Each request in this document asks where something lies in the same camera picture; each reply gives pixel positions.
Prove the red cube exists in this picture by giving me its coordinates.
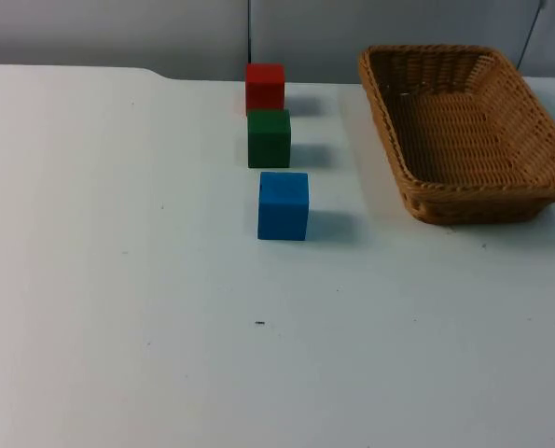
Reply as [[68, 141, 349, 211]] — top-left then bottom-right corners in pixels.
[[244, 63, 286, 117]]

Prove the pale brown wicker basket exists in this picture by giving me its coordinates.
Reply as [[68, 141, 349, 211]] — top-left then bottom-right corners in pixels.
[[357, 44, 555, 226]]

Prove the green cube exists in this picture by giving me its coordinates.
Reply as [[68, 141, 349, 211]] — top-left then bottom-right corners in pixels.
[[246, 109, 292, 169]]

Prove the blue cube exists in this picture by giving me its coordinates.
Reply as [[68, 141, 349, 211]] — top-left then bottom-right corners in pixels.
[[257, 171, 311, 242]]

